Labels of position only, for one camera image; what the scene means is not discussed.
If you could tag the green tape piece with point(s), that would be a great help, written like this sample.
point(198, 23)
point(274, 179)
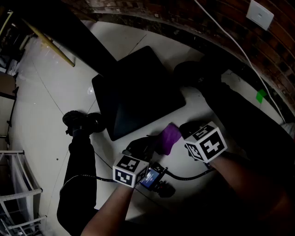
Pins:
point(261, 95)

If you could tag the grey fabric item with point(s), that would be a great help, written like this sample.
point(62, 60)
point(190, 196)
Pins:
point(288, 130)

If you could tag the purple cloth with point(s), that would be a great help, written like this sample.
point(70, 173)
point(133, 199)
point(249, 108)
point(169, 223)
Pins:
point(169, 138)

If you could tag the person's right black shoe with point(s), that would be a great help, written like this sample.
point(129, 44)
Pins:
point(193, 73)

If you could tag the brown folding board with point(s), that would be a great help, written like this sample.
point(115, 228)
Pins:
point(5, 84)

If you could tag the person's left black shoe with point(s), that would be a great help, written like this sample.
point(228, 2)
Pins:
point(76, 119)

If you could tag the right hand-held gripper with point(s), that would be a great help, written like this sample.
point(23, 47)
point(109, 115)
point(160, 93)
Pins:
point(210, 147)

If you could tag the person's right forearm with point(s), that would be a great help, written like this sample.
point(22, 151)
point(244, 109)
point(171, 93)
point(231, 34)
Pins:
point(242, 184)

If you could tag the person's left forearm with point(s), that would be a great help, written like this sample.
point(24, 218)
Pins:
point(108, 212)

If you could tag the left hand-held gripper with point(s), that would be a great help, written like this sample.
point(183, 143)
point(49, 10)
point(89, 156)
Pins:
point(129, 170)

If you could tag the person's black shoe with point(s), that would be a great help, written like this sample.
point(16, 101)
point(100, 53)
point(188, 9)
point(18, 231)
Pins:
point(76, 119)
point(193, 73)

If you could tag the white metal rack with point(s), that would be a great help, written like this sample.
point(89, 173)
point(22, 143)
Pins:
point(20, 193)

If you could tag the black table base and pole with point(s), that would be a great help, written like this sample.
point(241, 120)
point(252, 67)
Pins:
point(80, 34)

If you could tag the small black screen device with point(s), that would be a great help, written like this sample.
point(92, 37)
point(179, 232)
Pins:
point(149, 178)

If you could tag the white wall socket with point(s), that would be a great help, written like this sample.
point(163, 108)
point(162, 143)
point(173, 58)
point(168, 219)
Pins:
point(260, 15)

